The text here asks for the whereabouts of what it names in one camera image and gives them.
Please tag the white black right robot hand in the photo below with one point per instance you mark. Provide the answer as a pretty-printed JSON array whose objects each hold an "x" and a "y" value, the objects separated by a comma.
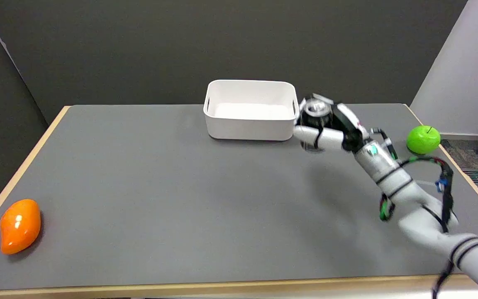
[{"x": 333, "y": 136}]

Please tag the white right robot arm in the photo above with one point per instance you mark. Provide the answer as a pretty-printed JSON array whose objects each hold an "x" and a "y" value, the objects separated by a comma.
[{"x": 413, "y": 199}]

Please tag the white plastic box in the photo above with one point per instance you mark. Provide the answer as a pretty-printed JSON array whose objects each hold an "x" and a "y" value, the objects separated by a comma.
[{"x": 249, "y": 111}]

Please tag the green apple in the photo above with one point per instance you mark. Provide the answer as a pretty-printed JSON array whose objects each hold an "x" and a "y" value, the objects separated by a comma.
[{"x": 423, "y": 139}]

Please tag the orange mango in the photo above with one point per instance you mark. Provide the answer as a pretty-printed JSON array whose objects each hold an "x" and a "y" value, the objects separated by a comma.
[{"x": 19, "y": 226}]

